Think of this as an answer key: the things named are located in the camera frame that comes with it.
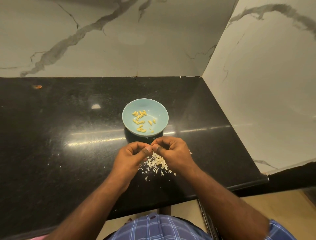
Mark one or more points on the person's left hand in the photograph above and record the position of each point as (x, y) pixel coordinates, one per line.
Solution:
(127, 163)

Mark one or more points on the person's right hand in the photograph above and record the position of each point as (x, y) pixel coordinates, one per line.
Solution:
(176, 154)

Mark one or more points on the pile of garlic skins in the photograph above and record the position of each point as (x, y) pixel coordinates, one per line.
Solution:
(157, 164)

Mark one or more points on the light blue bowl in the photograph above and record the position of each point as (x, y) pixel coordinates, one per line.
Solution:
(161, 127)

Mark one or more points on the cluster of peeled garlic cloves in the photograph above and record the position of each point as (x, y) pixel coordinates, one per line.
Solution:
(143, 115)

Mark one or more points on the person's right forearm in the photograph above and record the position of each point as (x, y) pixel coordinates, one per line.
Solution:
(229, 210)

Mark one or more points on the person's left forearm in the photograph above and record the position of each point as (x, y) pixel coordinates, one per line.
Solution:
(84, 217)

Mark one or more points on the blue plaid shirt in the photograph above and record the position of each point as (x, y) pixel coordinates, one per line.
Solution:
(158, 230)

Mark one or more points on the black cabinet trim strip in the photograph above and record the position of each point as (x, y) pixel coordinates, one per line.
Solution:
(207, 225)

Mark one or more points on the small orange scrap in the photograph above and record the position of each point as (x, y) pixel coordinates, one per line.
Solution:
(37, 86)

